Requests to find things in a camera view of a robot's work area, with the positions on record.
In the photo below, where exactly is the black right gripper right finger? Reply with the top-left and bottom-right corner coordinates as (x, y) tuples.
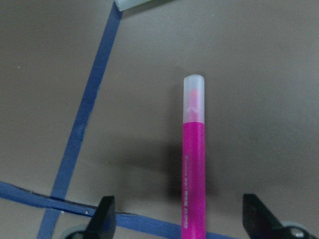
(242, 194), (292, 239)

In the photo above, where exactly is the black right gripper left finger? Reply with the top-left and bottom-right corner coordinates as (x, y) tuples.
(84, 196), (116, 239)

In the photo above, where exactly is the pink highlighter pen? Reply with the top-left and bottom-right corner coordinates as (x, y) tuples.
(181, 75), (206, 239)

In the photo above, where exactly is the green highlighter pen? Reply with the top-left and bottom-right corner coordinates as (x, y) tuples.
(114, 0), (180, 12)

